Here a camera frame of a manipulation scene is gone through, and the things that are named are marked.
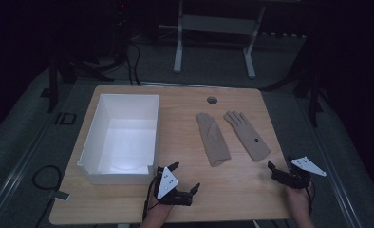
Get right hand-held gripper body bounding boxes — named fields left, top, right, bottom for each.
left=271, top=156, right=327, bottom=190

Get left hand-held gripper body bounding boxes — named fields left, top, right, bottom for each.
left=156, top=166, right=194, bottom=207

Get beige glove with dot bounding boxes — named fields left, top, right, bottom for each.
left=223, top=110, right=271, bottom=162

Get white rectangular box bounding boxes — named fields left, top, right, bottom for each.
left=76, top=93, right=160, bottom=186

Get person's right hand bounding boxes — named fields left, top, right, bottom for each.
left=284, top=185, right=313, bottom=220

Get person's left hand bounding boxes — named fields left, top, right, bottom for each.
left=141, top=202, right=175, bottom=228

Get dark metal stand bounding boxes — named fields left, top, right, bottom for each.
left=260, top=31, right=325, bottom=128

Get grey floor tag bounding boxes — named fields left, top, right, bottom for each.
left=53, top=190, right=71, bottom=201

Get black metal stand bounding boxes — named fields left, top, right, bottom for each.
left=40, top=51, right=115, bottom=114

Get device with red light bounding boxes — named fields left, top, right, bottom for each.
left=116, top=0, right=130, bottom=25

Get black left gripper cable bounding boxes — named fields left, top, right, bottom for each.
left=141, top=174, right=161, bottom=222

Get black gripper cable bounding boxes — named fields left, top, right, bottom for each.
left=141, top=174, right=161, bottom=222
left=304, top=180, right=316, bottom=217

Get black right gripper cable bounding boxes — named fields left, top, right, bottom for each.
left=304, top=180, right=316, bottom=217

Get black hanging cables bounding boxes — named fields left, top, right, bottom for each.
left=124, top=41, right=142, bottom=87

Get black looped floor cable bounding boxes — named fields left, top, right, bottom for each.
left=31, top=164, right=64, bottom=192

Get white desk frame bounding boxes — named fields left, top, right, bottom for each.
left=173, top=0, right=268, bottom=80

